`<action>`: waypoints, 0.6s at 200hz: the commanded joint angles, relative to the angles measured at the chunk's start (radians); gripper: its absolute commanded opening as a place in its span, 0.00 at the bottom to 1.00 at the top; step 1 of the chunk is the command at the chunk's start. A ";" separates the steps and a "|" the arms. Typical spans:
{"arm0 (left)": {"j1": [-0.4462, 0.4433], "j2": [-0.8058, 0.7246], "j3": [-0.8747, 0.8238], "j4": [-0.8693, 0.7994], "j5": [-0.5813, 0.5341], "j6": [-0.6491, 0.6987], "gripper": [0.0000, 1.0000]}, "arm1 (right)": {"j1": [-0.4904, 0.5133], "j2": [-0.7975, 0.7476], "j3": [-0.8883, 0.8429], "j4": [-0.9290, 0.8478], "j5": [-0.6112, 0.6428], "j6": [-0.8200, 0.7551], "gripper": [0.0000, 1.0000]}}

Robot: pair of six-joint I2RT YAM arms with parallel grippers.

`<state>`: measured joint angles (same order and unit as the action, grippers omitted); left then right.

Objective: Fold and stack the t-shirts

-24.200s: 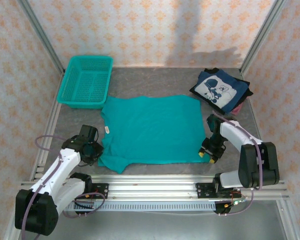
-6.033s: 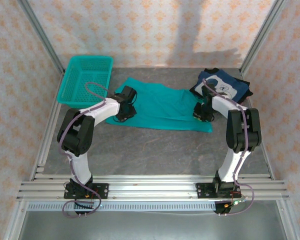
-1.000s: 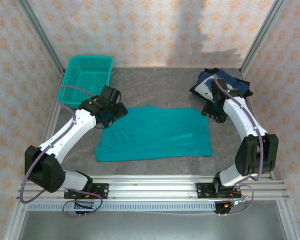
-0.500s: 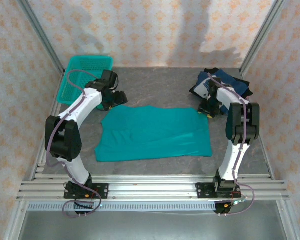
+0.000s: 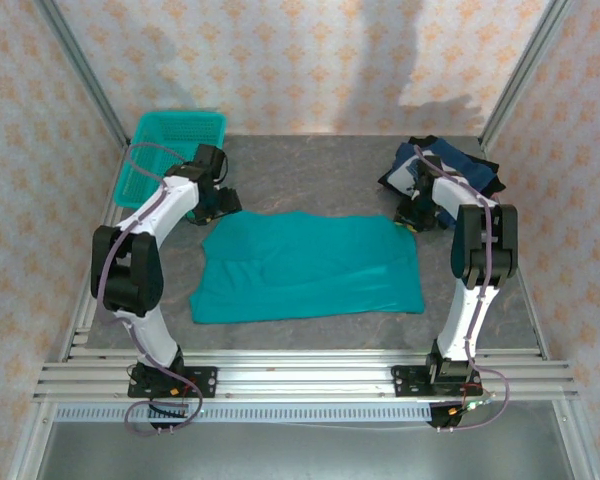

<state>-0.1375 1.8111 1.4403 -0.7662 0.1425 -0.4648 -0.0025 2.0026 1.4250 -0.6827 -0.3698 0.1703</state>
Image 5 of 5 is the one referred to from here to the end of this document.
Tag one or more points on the grey metal lower shelf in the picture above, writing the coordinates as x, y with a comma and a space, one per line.
305, 452

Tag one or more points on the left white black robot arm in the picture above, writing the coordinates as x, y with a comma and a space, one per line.
165, 205

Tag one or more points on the aluminium table side rail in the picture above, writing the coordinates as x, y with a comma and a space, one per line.
82, 310
530, 310

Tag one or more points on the teal plastic mesh basket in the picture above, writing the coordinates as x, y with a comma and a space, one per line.
180, 131

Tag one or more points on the aluminium frame post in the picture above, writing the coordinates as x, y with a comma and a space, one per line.
525, 65
80, 65

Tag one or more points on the black folded t-shirt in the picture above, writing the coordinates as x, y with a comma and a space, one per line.
495, 185

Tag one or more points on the teal t-shirt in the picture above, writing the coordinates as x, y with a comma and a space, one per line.
305, 270

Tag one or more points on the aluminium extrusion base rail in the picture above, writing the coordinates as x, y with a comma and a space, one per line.
305, 380

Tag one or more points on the blue printed folded t-shirt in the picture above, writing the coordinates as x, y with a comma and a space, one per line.
472, 167

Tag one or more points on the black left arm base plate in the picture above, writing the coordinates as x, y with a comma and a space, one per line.
207, 380

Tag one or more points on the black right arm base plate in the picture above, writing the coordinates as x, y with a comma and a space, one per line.
405, 382

